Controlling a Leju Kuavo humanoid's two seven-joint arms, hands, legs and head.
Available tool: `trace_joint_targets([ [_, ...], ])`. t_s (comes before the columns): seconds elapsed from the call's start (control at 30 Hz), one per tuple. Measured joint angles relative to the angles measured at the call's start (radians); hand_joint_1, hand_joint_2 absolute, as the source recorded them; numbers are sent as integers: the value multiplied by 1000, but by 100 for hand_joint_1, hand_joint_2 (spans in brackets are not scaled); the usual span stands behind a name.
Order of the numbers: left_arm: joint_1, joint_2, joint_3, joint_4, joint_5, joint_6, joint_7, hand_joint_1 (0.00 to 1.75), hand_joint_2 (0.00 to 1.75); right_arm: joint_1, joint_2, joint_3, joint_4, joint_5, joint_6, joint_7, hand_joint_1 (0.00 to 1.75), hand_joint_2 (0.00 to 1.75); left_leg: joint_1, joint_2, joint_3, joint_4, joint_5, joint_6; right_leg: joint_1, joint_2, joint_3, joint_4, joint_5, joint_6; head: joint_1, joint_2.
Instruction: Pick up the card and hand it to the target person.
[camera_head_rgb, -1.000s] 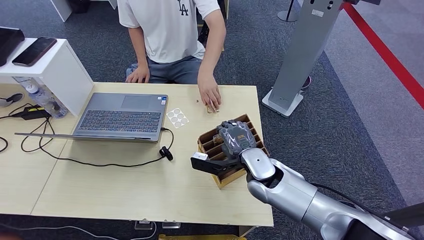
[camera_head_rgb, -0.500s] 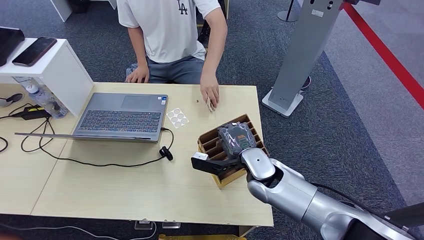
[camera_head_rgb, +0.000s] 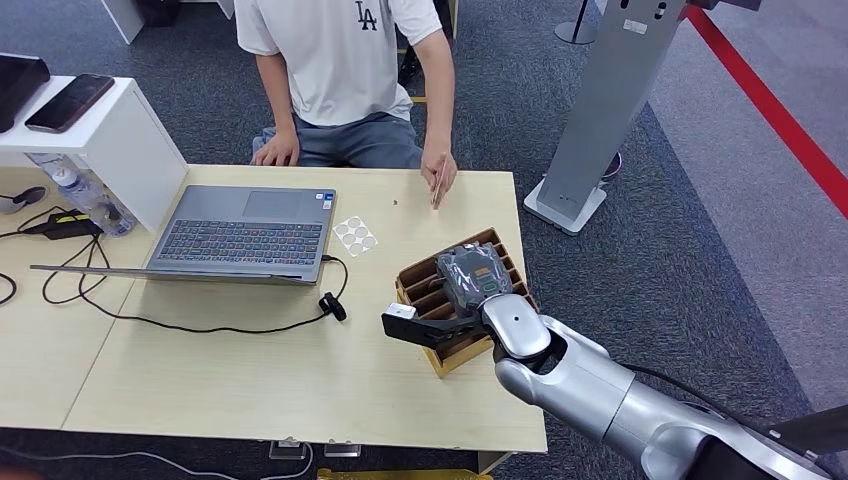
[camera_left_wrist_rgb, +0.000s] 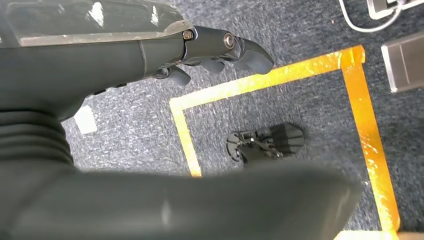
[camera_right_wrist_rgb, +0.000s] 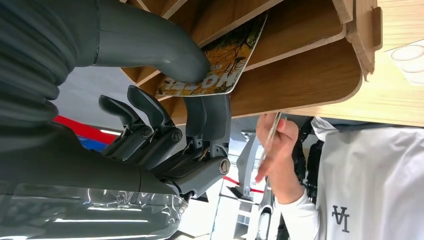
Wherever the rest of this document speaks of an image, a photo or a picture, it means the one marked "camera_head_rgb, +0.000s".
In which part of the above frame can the grey metal kiosk stand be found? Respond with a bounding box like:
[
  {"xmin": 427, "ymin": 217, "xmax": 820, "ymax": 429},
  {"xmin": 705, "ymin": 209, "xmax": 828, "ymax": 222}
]
[{"xmin": 523, "ymin": 0, "xmax": 694, "ymax": 237}]

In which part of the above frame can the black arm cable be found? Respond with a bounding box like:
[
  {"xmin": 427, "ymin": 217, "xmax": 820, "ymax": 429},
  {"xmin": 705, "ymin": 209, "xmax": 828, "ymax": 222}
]
[{"xmin": 619, "ymin": 362, "xmax": 817, "ymax": 460}]

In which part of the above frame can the black laptop power cable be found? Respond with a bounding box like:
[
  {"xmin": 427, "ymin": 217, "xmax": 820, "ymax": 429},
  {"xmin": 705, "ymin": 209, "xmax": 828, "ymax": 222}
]
[{"xmin": 40, "ymin": 231, "xmax": 350, "ymax": 336}]

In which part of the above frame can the black flat device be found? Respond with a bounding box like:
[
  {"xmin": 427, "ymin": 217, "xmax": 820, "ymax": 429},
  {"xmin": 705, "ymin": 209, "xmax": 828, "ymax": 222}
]
[{"xmin": 0, "ymin": 52, "xmax": 52, "ymax": 134}]

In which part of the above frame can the black camera bracket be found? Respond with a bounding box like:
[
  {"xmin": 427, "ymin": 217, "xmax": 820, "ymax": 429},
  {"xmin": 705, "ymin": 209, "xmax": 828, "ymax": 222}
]
[{"xmin": 382, "ymin": 311, "xmax": 490, "ymax": 351}]

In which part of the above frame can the person's left hand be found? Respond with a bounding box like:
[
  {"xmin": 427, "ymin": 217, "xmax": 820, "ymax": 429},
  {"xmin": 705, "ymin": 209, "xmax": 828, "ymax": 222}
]
[{"xmin": 420, "ymin": 139, "xmax": 458, "ymax": 212}]

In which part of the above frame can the white desk riser shelf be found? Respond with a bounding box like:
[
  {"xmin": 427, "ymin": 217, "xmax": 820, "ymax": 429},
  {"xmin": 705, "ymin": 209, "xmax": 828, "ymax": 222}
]
[{"xmin": 0, "ymin": 74, "xmax": 190, "ymax": 234}]

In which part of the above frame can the grey laptop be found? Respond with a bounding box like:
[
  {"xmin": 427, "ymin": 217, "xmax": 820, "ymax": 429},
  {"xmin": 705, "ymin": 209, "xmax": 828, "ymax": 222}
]
[{"xmin": 29, "ymin": 185, "xmax": 338, "ymax": 287}]

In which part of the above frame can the white floor cable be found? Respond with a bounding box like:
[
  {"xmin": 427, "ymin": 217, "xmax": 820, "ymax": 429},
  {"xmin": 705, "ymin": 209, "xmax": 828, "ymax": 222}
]
[{"xmin": 0, "ymin": 443, "xmax": 317, "ymax": 480}]

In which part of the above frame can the white background furniture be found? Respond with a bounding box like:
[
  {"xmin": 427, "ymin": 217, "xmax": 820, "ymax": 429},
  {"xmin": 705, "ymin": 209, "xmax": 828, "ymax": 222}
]
[{"xmin": 99, "ymin": 0, "xmax": 146, "ymax": 46}]

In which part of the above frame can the grey black mouse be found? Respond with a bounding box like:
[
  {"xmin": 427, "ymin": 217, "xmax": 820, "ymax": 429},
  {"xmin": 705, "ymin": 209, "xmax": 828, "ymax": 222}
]
[{"xmin": 0, "ymin": 186, "xmax": 48, "ymax": 215}]

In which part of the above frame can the black robot torso panel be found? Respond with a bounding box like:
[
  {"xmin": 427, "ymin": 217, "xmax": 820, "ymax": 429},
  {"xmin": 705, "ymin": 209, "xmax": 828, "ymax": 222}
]
[{"xmin": 768, "ymin": 404, "xmax": 848, "ymax": 460}]

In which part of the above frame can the wooden slotted organizer box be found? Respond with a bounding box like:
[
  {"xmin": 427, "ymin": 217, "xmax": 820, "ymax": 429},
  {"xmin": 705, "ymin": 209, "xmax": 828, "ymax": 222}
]
[{"xmin": 395, "ymin": 227, "xmax": 539, "ymax": 380}]

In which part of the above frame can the clear plastic water bottle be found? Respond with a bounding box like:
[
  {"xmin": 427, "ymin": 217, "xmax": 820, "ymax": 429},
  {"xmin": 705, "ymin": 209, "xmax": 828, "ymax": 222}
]
[{"xmin": 26, "ymin": 153, "xmax": 138, "ymax": 238}]

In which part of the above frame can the sheet of round white stickers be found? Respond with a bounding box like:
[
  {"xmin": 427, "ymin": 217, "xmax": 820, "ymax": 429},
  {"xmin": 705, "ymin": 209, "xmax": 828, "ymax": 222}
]
[{"xmin": 331, "ymin": 215, "xmax": 380, "ymax": 258}]

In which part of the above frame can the person's right hand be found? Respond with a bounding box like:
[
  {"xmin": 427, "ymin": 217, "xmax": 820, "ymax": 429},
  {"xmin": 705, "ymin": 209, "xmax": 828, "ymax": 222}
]
[{"xmin": 250, "ymin": 129, "xmax": 301, "ymax": 168}]

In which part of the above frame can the round grey stand base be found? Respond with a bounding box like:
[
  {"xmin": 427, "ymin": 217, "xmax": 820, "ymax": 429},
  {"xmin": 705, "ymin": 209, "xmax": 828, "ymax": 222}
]
[{"xmin": 554, "ymin": 0, "xmax": 602, "ymax": 46}]

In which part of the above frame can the black smartphone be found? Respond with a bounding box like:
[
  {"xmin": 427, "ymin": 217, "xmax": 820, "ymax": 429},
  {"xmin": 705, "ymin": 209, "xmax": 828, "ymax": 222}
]
[{"xmin": 24, "ymin": 72, "xmax": 117, "ymax": 135}]

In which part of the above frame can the black power adapter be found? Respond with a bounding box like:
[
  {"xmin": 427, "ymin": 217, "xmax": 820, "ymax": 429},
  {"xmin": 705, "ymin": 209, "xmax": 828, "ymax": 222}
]
[{"xmin": 23, "ymin": 211, "xmax": 104, "ymax": 242}]

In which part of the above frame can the person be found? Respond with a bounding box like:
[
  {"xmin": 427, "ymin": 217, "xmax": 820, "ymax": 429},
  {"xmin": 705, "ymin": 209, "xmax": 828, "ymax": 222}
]
[{"xmin": 233, "ymin": 0, "xmax": 460, "ymax": 212}]

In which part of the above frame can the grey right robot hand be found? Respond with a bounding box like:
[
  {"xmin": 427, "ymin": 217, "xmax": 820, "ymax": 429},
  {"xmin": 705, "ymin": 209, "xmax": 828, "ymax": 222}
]
[{"xmin": 433, "ymin": 241, "xmax": 515, "ymax": 317}]

